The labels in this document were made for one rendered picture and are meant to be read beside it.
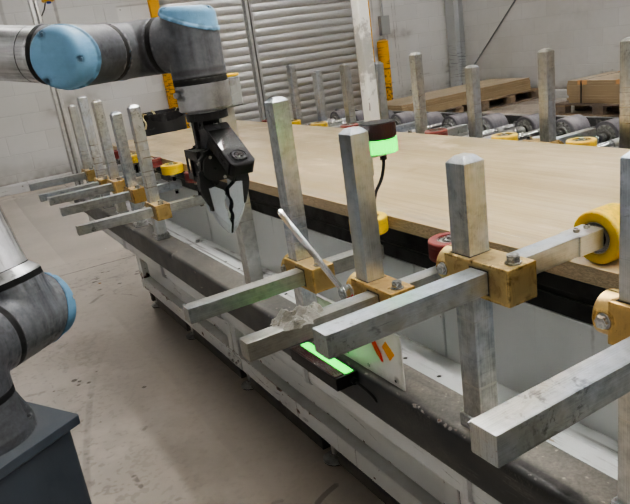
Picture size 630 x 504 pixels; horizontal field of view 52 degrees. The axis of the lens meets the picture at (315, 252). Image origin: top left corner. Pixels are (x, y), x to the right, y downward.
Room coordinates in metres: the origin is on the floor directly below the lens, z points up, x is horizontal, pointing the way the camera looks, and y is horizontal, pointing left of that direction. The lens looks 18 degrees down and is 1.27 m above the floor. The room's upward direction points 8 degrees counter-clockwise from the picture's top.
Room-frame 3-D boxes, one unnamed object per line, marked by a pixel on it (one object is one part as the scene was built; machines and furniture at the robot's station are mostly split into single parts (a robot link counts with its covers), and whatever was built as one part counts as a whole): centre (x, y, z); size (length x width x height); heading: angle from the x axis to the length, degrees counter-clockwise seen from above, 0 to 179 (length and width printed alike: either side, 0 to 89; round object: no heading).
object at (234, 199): (1.13, 0.13, 1.01); 0.06 x 0.03 x 0.09; 29
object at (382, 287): (1.02, -0.10, 0.85); 0.13 x 0.06 x 0.05; 28
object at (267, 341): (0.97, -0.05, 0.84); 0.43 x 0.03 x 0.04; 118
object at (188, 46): (1.12, 0.15, 1.29); 0.10 x 0.09 x 0.12; 68
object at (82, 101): (2.80, 0.86, 0.94); 0.03 x 0.03 x 0.48; 28
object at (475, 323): (0.82, -0.21, 0.86); 0.03 x 0.03 x 0.48; 28
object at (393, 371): (1.05, -0.05, 0.75); 0.26 x 0.01 x 0.10; 28
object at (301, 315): (0.93, 0.04, 0.87); 0.09 x 0.07 x 0.02; 118
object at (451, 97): (9.36, -2.23, 0.23); 2.41 x 0.77 x 0.17; 120
